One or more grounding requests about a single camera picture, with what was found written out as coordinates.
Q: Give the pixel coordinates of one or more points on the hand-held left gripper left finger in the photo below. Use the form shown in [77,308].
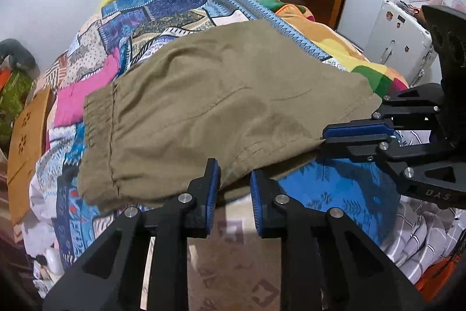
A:
[213,194]

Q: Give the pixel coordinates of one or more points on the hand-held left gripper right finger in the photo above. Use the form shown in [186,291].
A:
[256,203]

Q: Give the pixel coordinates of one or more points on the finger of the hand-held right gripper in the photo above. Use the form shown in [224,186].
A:
[349,147]
[358,131]

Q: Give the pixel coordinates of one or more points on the olive green shorts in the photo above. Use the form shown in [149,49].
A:
[218,107]

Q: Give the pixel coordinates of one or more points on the white suitcase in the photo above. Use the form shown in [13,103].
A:
[395,37]

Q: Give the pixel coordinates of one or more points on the orange yellow colourful blanket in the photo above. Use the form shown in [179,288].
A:
[327,41]

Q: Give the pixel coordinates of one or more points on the grey striped cloth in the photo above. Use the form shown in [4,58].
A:
[422,238]

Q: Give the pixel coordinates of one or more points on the orange bag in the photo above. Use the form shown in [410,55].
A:
[442,274]

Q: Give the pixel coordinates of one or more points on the pink cloth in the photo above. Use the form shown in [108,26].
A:
[85,96]

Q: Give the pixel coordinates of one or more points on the white crumpled cloth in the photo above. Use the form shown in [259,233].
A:
[42,223]

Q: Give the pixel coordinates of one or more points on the blue patchwork bed cover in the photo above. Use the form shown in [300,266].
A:
[171,8]

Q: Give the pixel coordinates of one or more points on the wooden board with cutouts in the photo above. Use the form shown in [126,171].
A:
[27,150]

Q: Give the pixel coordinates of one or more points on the green patterned cloth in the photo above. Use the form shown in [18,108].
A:
[11,103]

